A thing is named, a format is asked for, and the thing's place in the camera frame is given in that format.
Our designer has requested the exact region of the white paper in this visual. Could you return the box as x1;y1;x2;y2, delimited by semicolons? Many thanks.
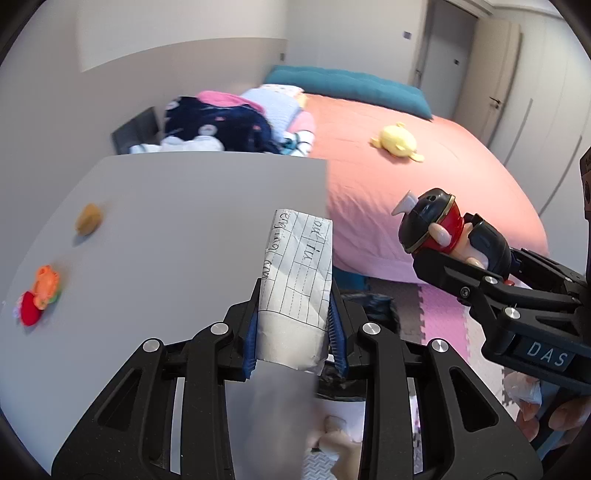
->
255;209;334;372

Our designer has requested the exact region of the foam floor mat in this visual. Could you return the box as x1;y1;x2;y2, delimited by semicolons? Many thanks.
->
397;281;522;416

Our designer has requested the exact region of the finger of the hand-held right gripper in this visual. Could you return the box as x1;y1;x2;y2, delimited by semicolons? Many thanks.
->
412;251;580;342
510;248;585;296

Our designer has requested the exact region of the pink white cloth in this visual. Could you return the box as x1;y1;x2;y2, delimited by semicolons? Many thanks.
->
281;111;317;158

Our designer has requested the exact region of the teal pillow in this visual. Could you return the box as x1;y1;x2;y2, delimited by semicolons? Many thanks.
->
263;65;433;121

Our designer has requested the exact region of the black red toy figure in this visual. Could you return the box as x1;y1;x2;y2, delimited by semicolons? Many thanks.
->
392;187;514;287

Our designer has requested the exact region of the light blue folded cloth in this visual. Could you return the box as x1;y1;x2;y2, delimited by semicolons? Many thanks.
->
240;84;308;139

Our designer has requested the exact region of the beige wardrobe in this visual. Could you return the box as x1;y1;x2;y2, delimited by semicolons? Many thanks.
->
455;21;591;222

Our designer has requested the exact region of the orange toy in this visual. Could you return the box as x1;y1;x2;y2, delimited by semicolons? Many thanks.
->
33;264;62;310

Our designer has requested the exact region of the person's right hand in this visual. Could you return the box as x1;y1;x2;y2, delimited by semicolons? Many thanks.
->
516;396;591;462

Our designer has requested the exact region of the brown toy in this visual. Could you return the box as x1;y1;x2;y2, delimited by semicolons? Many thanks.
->
75;203;103;237

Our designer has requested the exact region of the yellow plush duck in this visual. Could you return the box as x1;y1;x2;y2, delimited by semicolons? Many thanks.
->
369;122;426;163

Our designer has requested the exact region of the pink bed sheet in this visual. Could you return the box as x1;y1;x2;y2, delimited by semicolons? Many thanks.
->
295;92;550;289

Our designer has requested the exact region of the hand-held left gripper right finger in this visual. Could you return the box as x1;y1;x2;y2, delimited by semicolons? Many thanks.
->
328;281;543;480

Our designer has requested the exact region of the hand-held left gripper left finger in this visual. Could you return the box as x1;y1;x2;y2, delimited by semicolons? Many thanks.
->
52;279;260;480

